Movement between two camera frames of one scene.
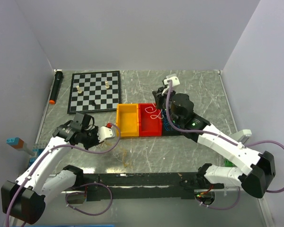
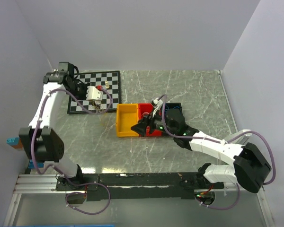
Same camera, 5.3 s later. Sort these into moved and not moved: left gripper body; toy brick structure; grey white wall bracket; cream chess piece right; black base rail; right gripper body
Moved: right gripper body; left gripper body
Not moved: toy brick structure; grey white wall bracket; black base rail; cream chess piece right
